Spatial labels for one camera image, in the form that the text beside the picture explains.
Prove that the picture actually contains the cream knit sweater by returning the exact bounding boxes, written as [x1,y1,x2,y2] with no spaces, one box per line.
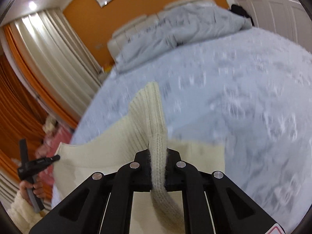
[52,82,225,233]

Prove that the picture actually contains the person's left hand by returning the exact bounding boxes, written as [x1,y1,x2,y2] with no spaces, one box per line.
[19,176,46,206]

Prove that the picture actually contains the pink patterned blanket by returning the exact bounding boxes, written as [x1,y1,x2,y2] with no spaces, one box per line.
[35,123,73,186]

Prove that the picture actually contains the cream fluffy sleeve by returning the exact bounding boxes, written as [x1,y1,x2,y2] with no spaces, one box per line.
[7,192,46,233]

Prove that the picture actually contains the orange curtain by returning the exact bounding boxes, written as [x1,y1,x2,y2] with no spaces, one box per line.
[0,25,79,200]

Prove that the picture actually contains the cream sheer curtain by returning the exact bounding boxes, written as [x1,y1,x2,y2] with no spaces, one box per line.
[3,9,105,127]

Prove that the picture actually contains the blue butterfly bed sheet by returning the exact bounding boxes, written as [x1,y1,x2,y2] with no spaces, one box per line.
[71,28,311,233]

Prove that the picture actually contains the cream padded headboard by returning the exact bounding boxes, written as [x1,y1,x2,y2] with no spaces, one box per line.
[107,0,202,62]

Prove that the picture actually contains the grey crumpled duvet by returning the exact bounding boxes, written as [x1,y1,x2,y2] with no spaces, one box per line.
[115,2,252,74]

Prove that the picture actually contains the black item by wardrobe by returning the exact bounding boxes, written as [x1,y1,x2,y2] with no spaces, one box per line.
[229,4,255,27]

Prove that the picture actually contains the white wardrobe doors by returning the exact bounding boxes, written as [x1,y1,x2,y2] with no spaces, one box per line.
[234,0,312,52]

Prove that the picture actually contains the wall socket plate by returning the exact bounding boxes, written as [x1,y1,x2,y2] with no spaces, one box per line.
[95,44,103,50]

